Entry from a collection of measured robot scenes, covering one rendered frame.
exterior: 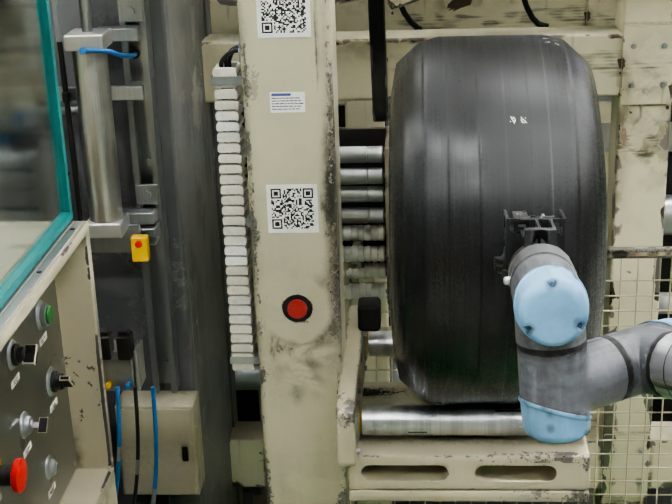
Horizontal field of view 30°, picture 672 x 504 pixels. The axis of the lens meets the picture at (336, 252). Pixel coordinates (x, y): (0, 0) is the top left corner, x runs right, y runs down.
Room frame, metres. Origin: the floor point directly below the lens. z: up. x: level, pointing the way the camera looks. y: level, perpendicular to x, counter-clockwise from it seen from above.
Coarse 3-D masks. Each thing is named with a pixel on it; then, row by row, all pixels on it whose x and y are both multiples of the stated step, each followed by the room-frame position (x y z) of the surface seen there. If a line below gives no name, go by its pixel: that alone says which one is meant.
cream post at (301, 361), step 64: (320, 0) 1.75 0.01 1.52; (256, 64) 1.75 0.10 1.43; (320, 64) 1.75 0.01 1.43; (256, 128) 1.75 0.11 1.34; (320, 128) 1.75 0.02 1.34; (256, 192) 1.75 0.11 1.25; (320, 192) 1.75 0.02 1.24; (256, 256) 1.75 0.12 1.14; (320, 256) 1.75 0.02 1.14; (256, 320) 1.76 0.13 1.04; (320, 320) 1.75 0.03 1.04; (320, 384) 1.75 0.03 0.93; (320, 448) 1.75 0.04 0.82
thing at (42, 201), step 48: (0, 0) 1.43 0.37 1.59; (48, 0) 1.59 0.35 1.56; (0, 48) 1.41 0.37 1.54; (48, 48) 1.58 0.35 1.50; (0, 96) 1.39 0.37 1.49; (48, 96) 1.56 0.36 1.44; (0, 144) 1.37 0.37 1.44; (48, 144) 1.54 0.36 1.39; (0, 192) 1.34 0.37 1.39; (48, 192) 1.52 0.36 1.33; (0, 240) 1.32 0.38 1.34; (48, 240) 1.47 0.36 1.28; (0, 288) 1.30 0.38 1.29
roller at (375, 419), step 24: (360, 408) 1.68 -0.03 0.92; (384, 408) 1.68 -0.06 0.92; (408, 408) 1.68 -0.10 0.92; (432, 408) 1.67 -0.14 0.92; (456, 408) 1.67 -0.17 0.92; (480, 408) 1.67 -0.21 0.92; (504, 408) 1.67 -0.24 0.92; (360, 432) 1.67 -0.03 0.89; (384, 432) 1.66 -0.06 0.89; (408, 432) 1.66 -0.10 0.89; (432, 432) 1.66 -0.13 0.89; (456, 432) 1.66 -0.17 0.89; (480, 432) 1.65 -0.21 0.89; (504, 432) 1.65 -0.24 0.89
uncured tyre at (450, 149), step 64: (448, 64) 1.72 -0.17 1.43; (512, 64) 1.71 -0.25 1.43; (576, 64) 1.73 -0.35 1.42; (448, 128) 1.62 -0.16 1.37; (512, 128) 1.61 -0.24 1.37; (576, 128) 1.61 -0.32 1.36; (448, 192) 1.57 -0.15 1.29; (512, 192) 1.56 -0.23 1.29; (576, 192) 1.56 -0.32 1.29; (448, 256) 1.54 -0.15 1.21; (576, 256) 1.53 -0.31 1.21; (448, 320) 1.54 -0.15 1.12; (512, 320) 1.54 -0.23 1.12; (448, 384) 1.59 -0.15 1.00; (512, 384) 1.59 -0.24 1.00
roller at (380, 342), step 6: (378, 330) 1.97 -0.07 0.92; (384, 330) 1.97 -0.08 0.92; (390, 330) 1.96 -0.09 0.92; (372, 336) 1.95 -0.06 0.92; (378, 336) 1.95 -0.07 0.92; (384, 336) 1.95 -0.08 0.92; (390, 336) 1.95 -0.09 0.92; (366, 342) 1.95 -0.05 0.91; (372, 342) 1.95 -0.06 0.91; (378, 342) 1.94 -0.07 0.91; (384, 342) 1.94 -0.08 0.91; (390, 342) 1.94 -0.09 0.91; (366, 348) 1.94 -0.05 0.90; (372, 348) 1.94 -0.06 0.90; (378, 348) 1.94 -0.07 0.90; (384, 348) 1.94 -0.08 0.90; (390, 348) 1.94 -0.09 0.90; (372, 354) 1.95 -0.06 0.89; (378, 354) 1.95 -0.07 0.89; (384, 354) 1.95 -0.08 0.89; (390, 354) 1.95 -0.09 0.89
